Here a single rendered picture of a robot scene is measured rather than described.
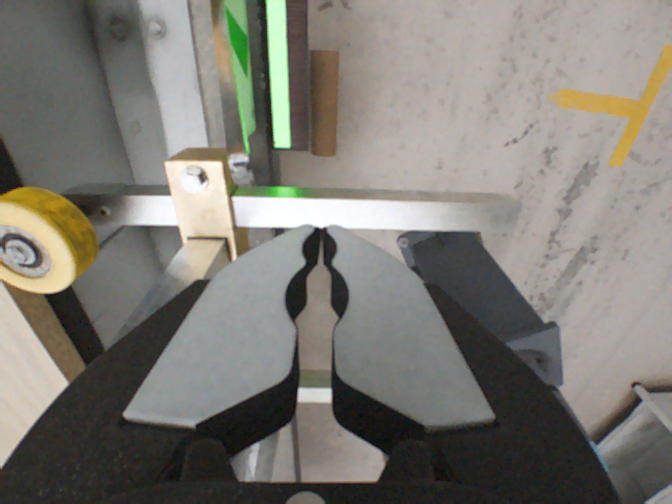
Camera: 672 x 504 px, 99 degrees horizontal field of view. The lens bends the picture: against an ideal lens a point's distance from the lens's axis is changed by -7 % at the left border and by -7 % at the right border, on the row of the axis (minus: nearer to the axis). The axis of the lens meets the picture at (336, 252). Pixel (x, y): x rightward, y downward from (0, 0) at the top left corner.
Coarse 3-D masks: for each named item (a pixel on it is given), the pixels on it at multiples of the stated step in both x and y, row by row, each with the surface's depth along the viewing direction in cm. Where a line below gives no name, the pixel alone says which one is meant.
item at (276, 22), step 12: (276, 0) 30; (276, 12) 31; (276, 24) 31; (276, 36) 32; (276, 48) 33; (276, 60) 33; (276, 72) 34; (276, 84) 34; (276, 96) 35; (276, 108) 36; (276, 120) 37; (288, 120) 37; (276, 132) 37; (288, 132) 37; (276, 144) 38; (288, 144) 38
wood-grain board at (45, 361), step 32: (0, 288) 24; (0, 320) 26; (32, 320) 27; (0, 352) 28; (32, 352) 28; (64, 352) 30; (0, 384) 31; (32, 384) 31; (64, 384) 31; (0, 416) 34; (32, 416) 34; (0, 448) 39
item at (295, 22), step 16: (288, 0) 30; (288, 16) 31; (288, 32) 32; (304, 32) 32; (288, 48) 33; (304, 48) 33; (288, 64) 34; (304, 64) 34; (304, 80) 34; (304, 96) 35; (304, 112) 36; (304, 128) 37; (304, 144) 38
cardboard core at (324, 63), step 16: (320, 64) 87; (336, 64) 88; (320, 80) 89; (336, 80) 91; (320, 96) 91; (336, 96) 93; (320, 112) 93; (336, 112) 96; (320, 128) 96; (320, 144) 98
